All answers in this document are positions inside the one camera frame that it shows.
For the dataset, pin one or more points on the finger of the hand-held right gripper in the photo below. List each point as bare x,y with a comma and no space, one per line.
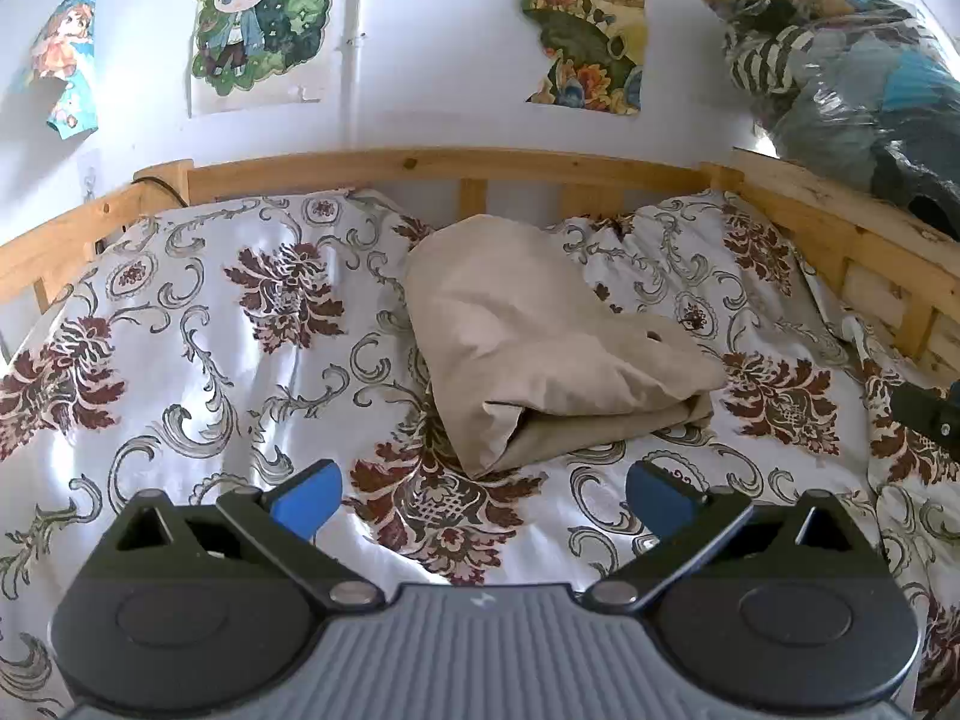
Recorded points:
930,414

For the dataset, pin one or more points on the blond cartoon figure poster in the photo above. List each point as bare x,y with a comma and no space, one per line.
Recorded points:
259,15

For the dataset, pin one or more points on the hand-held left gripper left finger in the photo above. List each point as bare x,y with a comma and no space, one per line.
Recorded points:
307,501

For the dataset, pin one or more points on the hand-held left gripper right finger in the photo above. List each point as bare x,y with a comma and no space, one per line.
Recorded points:
658,501

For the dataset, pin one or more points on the plastic bag of clothes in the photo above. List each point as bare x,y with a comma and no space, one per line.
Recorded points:
847,82

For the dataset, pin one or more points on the floral patterned blanket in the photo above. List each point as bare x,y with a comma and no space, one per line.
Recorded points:
225,360

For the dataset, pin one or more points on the orange cartoon figure poster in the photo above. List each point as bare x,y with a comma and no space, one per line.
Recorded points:
64,60

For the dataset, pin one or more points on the wooden bed frame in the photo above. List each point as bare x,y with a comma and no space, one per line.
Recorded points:
450,165

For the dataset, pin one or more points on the landscape wall poster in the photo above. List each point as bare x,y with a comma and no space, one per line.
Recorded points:
585,30

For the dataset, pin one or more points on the white wall socket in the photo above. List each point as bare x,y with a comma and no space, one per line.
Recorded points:
90,180

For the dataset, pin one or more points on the white wall pipe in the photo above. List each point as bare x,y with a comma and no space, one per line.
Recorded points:
352,52

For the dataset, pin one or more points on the beige zip jacket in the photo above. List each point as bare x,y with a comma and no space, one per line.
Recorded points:
525,337

